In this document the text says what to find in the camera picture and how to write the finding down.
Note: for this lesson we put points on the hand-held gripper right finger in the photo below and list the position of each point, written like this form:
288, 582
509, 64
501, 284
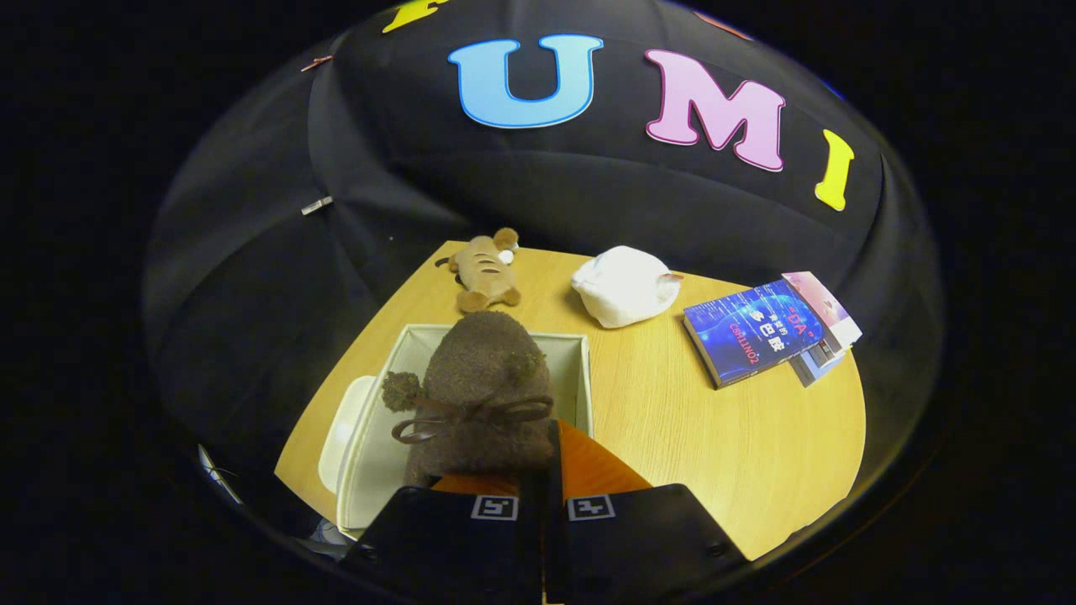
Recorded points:
639, 538

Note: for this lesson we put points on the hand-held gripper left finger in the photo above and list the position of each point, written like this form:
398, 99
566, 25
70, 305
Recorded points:
437, 538

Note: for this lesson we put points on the cream fabric storage box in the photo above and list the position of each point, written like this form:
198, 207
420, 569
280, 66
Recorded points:
378, 462

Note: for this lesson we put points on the brown fuzzy shoe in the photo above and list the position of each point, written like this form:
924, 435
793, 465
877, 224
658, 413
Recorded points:
483, 370

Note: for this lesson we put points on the bright screen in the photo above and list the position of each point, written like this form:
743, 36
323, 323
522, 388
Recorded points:
217, 475

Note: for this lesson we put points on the blue book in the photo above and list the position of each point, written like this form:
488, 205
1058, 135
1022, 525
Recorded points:
752, 336

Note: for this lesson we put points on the grey book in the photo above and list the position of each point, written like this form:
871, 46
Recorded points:
820, 363

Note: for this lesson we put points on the white plush toy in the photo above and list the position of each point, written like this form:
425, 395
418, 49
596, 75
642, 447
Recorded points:
626, 286

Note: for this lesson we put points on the brown striped plush toy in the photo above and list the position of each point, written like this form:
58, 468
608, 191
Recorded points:
486, 269

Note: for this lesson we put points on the pink book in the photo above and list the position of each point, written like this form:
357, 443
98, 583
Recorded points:
828, 307

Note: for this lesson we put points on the silver clip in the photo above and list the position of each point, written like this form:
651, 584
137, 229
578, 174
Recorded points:
317, 205

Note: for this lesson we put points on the pink clip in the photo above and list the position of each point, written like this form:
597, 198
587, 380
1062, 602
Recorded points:
317, 62

